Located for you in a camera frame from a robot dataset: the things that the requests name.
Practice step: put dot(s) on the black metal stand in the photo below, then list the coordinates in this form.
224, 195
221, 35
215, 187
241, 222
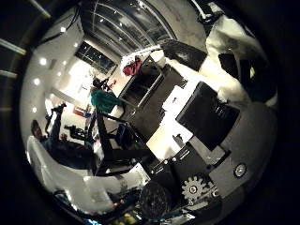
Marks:
109, 146

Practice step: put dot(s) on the red and white fabric bundle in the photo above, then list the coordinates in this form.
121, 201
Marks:
132, 66

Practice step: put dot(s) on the dark window panel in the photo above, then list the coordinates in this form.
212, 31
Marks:
93, 57

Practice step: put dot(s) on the person in teal shirt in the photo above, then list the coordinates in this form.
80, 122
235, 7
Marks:
104, 100

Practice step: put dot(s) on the person in dark clothes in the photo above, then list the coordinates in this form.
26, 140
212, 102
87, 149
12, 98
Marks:
51, 137

